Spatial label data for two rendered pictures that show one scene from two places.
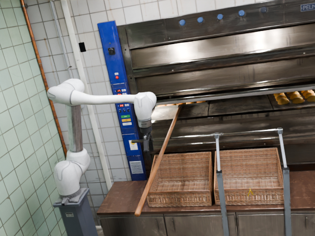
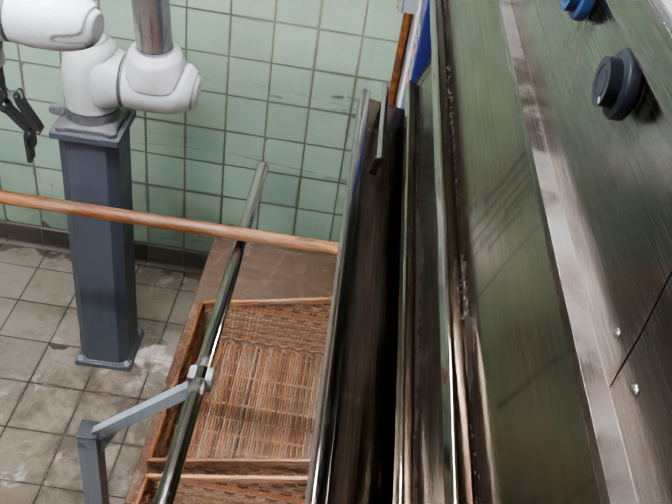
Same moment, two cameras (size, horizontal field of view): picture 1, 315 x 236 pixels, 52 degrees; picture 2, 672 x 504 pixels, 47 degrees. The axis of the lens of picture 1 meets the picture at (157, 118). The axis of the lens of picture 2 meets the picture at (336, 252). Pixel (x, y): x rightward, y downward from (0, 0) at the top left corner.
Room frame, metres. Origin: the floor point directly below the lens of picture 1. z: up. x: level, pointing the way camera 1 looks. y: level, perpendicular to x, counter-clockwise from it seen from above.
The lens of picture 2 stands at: (2.34, -1.40, 2.25)
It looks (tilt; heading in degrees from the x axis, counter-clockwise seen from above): 39 degrees down; 74
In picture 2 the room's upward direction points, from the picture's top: 10 degrees clockwise
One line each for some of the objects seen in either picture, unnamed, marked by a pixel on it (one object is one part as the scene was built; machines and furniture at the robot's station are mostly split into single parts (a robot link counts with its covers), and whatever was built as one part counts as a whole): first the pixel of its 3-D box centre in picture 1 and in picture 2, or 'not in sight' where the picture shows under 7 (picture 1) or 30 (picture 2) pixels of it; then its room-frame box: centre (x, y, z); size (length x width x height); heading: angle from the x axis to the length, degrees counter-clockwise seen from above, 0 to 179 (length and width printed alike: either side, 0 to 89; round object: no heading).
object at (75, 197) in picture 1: (69, 194); (86, 111); (2.10, 0.73, 1.03); 0.22 x 0.18 x 0.06; 167
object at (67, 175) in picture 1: (66, 175); (93, 70); (2.13, 0.72, 1.17); 0.18 x 0.16 x 0.22; 165
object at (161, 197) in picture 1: (181, 178); (267, 390); (2.58, -0.11, 0.72); 0.56 x 0.49 x 0.28; 75
